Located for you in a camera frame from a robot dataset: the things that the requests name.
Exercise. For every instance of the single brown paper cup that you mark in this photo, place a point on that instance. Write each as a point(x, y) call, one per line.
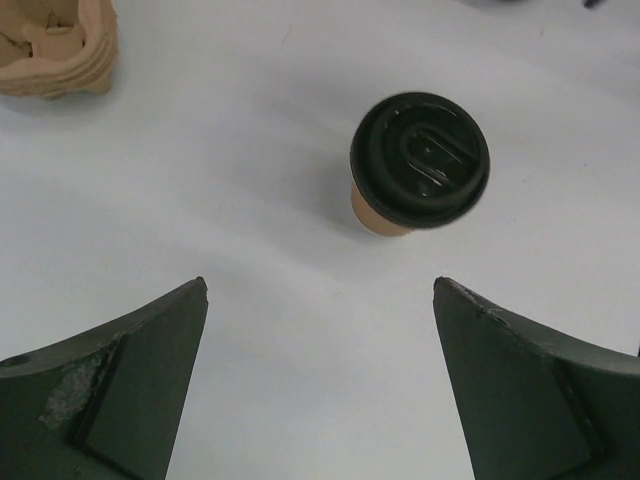
point(373, 221)

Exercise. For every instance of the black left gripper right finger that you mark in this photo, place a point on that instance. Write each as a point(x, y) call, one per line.
point(535, 403)

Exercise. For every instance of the brown pulp carrier stack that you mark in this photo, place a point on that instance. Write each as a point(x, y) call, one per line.
point(53, 48)

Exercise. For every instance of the single black cup lid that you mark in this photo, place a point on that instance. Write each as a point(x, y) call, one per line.
point(420, 160)

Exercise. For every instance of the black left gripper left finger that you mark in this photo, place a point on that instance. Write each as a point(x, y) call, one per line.
point(106, 403)

